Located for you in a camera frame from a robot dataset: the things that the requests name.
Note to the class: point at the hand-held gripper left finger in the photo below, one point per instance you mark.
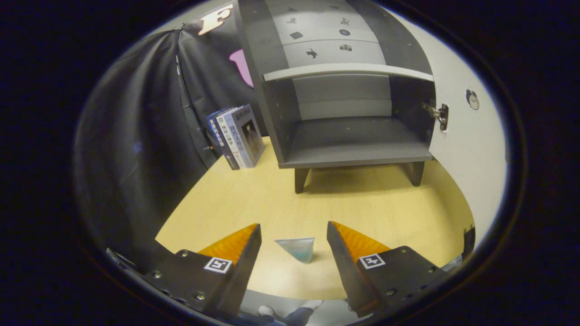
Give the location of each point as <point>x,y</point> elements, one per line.
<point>242,276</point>

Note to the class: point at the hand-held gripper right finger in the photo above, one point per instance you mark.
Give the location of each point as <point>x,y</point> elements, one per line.
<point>349,276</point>

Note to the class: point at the blue and white tube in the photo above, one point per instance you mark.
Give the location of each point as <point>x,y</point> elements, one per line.
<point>299,250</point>

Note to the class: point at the person's white shoe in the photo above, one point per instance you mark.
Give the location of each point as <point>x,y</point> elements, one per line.
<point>266,310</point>

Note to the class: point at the person's leg in jeans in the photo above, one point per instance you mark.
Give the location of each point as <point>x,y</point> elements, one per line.
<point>297,317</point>

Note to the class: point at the grey cabinet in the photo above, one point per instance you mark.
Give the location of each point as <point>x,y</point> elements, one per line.
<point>353,140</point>

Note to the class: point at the white spine book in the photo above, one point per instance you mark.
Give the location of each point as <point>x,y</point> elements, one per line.
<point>229,136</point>

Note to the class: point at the grey cover book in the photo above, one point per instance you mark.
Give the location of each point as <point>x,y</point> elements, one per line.
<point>249,133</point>

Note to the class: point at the black backdrop cloth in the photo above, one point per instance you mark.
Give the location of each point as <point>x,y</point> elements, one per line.
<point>136,158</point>

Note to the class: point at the metal door hinge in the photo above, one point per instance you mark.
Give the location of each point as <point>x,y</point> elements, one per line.
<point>440,116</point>

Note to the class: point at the white cabinet shelf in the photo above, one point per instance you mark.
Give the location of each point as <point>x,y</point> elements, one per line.
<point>344,70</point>

